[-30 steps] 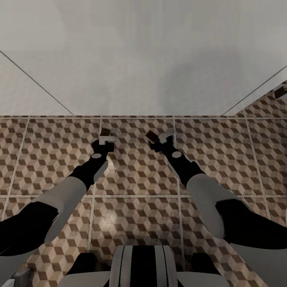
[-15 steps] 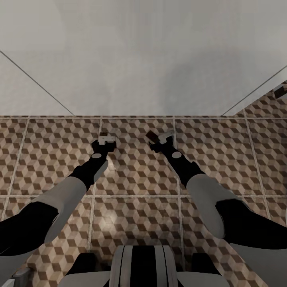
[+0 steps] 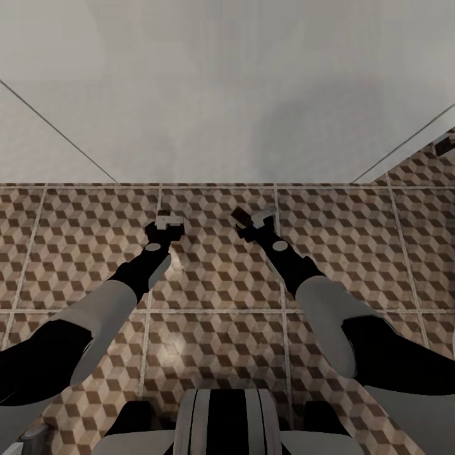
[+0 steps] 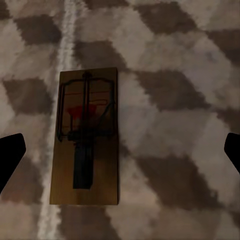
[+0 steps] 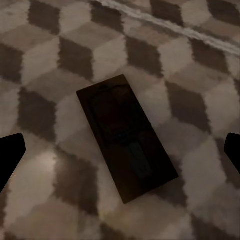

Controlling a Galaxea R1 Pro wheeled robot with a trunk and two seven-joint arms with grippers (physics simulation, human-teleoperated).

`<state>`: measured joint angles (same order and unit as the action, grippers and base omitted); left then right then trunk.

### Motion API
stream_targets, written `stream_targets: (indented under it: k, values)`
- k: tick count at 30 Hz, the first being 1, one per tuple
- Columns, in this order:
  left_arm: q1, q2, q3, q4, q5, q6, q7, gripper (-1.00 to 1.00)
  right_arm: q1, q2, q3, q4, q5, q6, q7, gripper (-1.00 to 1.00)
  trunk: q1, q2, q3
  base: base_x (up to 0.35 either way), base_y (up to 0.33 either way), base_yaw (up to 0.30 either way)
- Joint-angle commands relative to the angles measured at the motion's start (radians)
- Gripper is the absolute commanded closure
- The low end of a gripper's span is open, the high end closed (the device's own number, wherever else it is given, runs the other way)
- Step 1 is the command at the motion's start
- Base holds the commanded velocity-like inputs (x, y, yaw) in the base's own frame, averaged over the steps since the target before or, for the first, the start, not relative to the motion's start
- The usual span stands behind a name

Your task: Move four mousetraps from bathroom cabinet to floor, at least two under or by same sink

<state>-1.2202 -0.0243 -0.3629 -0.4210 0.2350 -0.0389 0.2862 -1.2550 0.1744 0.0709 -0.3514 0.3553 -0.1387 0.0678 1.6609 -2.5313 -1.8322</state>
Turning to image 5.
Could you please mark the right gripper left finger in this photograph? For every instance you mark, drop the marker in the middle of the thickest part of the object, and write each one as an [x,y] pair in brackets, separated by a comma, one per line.
[12,149]

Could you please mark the mousetrap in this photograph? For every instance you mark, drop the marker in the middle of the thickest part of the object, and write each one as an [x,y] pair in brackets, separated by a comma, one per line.
[135,157]

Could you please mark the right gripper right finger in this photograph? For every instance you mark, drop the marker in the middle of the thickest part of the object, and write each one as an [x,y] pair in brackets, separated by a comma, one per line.
[232,149]

